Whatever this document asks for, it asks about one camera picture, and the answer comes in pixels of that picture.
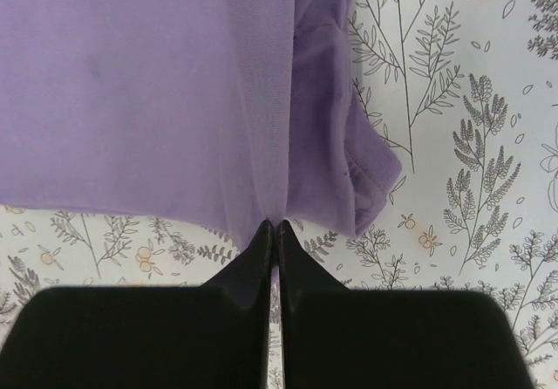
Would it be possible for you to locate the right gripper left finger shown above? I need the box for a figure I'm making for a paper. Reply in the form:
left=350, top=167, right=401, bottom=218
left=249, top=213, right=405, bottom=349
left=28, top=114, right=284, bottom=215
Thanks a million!
left=1, top=222, right=273, bottom=388

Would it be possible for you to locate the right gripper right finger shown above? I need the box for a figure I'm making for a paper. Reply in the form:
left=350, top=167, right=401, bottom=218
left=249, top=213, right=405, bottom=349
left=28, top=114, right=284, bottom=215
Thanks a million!
left=276, top=222, right=533, bottom=389

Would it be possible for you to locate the purple t shirt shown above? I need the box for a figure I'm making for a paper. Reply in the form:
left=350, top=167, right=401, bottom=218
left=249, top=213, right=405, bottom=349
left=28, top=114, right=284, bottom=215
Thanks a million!
left=1, top=0, right=401, bottom=246

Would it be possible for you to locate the floral table mat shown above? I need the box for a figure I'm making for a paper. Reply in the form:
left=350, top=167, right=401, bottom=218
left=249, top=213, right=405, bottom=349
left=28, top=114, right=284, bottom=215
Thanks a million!
left=1, top=0, right=557, bottom=388

